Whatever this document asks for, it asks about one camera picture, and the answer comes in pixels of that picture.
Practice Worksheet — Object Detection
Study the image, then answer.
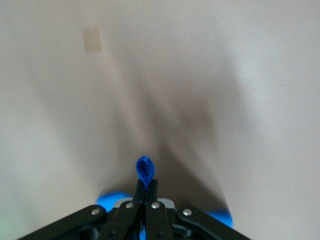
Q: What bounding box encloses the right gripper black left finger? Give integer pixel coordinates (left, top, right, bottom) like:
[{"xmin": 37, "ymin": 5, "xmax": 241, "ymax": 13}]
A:
[{"xmin": 17, "ymin": 179, "xmax": 146, "ymax": 240}]

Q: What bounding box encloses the clear tape piece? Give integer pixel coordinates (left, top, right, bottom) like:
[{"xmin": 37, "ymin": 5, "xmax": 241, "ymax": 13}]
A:
[{"xmin": 81, "ymin": 24, "xmax": 105, "ymax": 54}]

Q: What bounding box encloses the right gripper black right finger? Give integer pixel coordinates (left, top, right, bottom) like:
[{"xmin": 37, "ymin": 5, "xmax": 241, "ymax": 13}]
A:
[{"xmin": 146, "ymin": 179, "xmax": 251, "ymax": 240}]

